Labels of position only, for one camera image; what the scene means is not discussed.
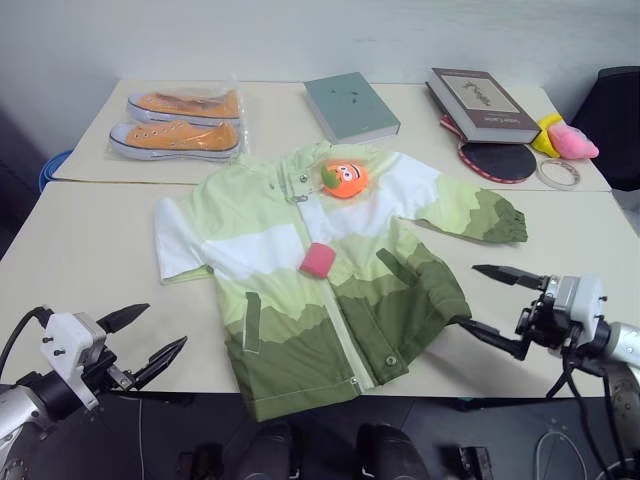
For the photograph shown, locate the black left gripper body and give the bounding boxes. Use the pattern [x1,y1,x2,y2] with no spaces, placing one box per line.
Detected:
[81,345,139,395]

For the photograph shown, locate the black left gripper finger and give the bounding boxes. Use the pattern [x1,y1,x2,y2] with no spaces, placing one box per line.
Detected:
[95,302,152,336]
[129,335,189,392]

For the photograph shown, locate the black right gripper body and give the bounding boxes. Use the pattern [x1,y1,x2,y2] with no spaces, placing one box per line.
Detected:
[515,292,577,351]

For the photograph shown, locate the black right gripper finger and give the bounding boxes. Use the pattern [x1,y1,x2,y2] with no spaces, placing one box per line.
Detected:
[471,263,547,292]
[451,315,532,363]

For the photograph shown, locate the clear tape roll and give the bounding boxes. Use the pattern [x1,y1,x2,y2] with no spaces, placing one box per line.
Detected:
[536,158,582,191]

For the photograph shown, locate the black table tennis paddle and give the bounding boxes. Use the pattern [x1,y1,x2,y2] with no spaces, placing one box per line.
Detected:
[439,113,538,187]

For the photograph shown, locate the dark rounded shape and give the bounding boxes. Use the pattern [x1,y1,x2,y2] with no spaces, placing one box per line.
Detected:
[353,422,432,480]
[233,421,297,480]

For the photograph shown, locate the yellow plush toy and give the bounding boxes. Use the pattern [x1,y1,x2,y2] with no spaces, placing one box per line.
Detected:
[530,112,567,159]

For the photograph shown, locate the green and white zip jacket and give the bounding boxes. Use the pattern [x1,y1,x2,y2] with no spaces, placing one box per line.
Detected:
[152,141,530,424]

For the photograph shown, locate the pink plush toy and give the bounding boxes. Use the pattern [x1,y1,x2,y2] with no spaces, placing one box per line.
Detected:
[545,123,601,162]

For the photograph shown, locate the blue round bin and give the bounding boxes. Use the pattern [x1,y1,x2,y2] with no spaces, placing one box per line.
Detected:
[37,148,75,195]

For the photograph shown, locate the brown and cream thick book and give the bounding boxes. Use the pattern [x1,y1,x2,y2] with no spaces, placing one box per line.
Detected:
[424,66,543,147]

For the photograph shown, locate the pink sponge block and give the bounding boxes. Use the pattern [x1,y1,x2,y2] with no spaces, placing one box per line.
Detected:
[298,242,338,278]

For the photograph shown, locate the orange canvas sneaker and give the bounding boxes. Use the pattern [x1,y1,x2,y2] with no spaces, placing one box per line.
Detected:
[108,119,241,163]
[125,89,243,128]

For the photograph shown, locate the black office chair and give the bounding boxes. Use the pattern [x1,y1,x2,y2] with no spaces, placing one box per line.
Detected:
[568,65,640,193]

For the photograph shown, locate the orange plush toy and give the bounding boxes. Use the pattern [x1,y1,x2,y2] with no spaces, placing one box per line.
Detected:
[318,158,371,201]

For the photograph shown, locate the orange sneakers in bag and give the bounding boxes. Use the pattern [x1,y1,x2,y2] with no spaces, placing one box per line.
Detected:
[103,73,252,164]

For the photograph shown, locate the grey-green hardcover book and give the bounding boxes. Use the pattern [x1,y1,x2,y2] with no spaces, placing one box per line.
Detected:
[303,71,403,147]

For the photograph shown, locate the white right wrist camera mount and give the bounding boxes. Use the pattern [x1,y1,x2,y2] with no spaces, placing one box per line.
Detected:
[542,273,613,347]

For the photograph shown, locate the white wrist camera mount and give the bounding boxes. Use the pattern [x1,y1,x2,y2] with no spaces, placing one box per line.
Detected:
[542,273,613,347]
[39,310,109,412]

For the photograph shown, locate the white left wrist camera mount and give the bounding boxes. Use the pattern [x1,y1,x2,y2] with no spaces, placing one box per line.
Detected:
[39,310,109,412]

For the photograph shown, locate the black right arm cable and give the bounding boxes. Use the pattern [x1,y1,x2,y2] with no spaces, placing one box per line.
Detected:
[544,344,619,480]

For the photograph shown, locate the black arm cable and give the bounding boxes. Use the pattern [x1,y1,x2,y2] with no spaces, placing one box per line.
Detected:
[544,344,619,480]
[0,305,54,377]

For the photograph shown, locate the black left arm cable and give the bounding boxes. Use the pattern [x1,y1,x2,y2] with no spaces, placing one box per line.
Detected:
[0,305,54,377]

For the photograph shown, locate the white floor cable loop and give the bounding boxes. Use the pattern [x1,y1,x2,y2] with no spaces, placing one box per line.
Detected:
[534,429,590,480]

